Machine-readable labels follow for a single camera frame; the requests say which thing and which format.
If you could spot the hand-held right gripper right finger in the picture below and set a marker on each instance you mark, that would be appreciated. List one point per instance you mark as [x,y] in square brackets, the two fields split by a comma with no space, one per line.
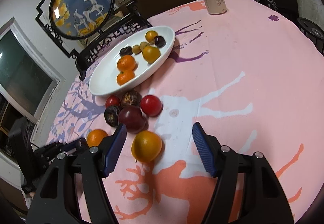
[203,148]

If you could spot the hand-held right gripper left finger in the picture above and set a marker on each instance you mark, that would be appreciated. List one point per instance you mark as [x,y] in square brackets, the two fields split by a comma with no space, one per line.
[116,148]

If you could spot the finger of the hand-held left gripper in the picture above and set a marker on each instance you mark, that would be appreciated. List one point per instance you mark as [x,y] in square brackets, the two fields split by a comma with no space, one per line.
[72,146]

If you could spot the orange tangerine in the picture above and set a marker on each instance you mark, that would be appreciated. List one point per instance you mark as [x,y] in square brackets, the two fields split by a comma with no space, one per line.
[126,63]
[125,77]
[97,137]

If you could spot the yellow-orange plum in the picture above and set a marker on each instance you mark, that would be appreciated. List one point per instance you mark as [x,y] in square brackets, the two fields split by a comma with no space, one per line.
[146,146]
[151,54]
[151,35]

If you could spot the white oval plate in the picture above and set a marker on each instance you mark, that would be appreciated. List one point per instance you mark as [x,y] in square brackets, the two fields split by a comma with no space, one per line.
[106,84]

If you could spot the dark wrinkled passion fruit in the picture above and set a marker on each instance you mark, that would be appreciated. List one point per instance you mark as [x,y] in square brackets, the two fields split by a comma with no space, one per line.
[130,98]
[112,115]
[125,51]

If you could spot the small tan longan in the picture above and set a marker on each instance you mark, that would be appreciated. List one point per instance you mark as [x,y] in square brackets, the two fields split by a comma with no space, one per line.
[144,44]
[136,49]

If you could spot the dark cherry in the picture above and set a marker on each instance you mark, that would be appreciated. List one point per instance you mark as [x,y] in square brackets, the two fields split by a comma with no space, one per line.
[160,40]

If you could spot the dark purple plum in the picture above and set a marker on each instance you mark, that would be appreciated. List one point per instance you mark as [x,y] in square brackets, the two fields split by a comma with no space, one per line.
[132,118]

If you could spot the small red cherry tomato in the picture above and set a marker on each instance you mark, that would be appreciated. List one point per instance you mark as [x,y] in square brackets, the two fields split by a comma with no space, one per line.
[113,101]

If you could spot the white framed window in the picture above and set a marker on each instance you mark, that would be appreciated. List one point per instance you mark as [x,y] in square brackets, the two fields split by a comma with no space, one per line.
[22,72]

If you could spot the round deer painting table screen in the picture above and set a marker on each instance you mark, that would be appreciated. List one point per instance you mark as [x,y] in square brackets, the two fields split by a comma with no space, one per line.
[81,6]

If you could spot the round black stool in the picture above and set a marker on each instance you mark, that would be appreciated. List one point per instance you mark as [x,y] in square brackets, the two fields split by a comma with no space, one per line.
[310,27]

